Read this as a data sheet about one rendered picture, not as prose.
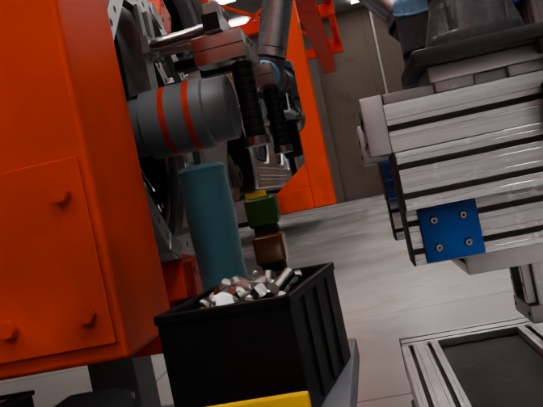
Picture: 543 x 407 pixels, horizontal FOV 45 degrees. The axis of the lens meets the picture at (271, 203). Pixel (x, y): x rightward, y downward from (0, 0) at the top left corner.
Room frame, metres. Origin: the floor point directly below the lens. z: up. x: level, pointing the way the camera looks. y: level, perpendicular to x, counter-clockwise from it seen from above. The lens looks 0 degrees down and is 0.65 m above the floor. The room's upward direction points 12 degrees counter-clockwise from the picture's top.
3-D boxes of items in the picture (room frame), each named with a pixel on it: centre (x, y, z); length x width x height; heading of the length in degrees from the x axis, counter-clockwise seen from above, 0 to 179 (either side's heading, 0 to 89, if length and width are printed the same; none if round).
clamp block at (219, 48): (1.14, 0.03, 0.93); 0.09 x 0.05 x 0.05; 81
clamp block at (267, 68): (1.48, -0.02, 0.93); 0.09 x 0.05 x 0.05; 81
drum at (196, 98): (1.33, 0.14, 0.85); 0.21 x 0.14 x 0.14; 81
